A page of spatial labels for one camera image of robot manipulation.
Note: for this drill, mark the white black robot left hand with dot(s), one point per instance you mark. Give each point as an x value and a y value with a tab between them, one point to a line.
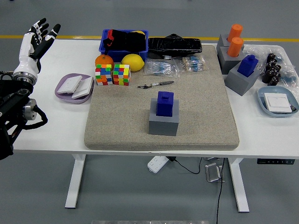
26	64

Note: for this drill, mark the blue square seal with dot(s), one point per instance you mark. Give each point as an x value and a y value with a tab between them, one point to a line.
165	105
247	66

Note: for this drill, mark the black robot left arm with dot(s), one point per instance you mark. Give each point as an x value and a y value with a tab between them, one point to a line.
11	100

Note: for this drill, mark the grey square seal holder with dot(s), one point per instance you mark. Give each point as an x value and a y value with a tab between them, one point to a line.
163	127
238	84

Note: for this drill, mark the grey round-hole seal holder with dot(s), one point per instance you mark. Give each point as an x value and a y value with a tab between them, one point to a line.
227	64
222	43

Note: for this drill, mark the orange cylinder seal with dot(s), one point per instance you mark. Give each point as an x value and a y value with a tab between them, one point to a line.
234	47
235	31

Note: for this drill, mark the purple plastic tray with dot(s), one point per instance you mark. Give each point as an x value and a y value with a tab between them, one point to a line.
61	80

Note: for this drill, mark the multicolour puzzle cube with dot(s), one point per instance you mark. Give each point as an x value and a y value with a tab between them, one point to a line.
121	74
102	74

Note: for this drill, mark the orange fruit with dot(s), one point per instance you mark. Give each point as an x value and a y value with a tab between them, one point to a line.
104	60

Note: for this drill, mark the blue plastic bin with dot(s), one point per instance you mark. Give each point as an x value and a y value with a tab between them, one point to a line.
116	54

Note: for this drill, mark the yellow lemon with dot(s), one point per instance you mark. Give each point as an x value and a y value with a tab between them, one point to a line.
132	61

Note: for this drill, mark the black cloth bag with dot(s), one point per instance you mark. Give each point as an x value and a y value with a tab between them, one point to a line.
130	42

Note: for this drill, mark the yellow item in bin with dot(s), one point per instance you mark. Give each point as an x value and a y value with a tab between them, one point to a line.
139	31

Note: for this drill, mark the white table leg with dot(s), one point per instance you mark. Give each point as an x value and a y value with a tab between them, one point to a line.
74	182
238	184

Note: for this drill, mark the clear bag of blue resistors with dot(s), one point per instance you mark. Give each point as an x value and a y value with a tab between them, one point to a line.
161	68

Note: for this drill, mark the small metal hand tool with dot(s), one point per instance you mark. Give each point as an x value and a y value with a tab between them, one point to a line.
165	82

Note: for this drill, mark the black plastic-wrapped long object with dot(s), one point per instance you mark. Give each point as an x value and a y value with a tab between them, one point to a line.
175	45

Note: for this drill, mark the white power strip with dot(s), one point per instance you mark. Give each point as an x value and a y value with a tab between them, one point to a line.
156	164

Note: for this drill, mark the clear bag of brown resistors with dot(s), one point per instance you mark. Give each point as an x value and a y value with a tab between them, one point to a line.
192	64

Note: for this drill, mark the black power plug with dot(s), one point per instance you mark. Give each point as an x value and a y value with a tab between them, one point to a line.
172	158

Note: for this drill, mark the grey-brown table mat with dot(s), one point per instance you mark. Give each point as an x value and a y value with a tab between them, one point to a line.
201	116

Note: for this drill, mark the clear plastic bag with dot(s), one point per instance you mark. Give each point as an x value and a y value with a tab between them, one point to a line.
257	50

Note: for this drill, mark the light blue plastic tray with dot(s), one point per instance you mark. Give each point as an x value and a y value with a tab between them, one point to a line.
261	93

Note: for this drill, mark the clear bag of black capacitors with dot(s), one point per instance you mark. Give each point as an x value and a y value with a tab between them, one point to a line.
271	70

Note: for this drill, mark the clear bag of blue parts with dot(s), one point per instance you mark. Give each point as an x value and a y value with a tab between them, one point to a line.
290	78

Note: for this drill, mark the black table control panel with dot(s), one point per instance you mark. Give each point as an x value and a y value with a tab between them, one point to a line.
275	161

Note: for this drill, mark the small dark electronic part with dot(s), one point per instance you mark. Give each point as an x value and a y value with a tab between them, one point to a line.
292	108

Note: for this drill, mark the white wall switch panel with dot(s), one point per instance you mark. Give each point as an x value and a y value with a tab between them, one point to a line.
278	102
69	82
85	87

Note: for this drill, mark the silver metal bracket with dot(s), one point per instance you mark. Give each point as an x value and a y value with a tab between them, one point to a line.
212	172

